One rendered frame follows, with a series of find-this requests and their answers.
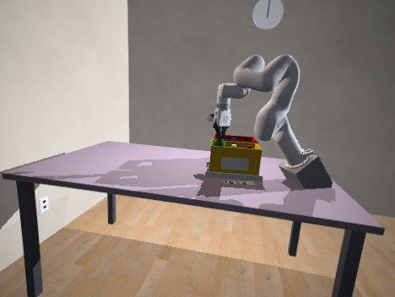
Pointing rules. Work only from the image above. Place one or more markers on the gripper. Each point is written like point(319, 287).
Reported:
point(221, 119)

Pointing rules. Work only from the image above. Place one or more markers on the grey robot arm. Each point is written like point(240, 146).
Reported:
point(283, 72)

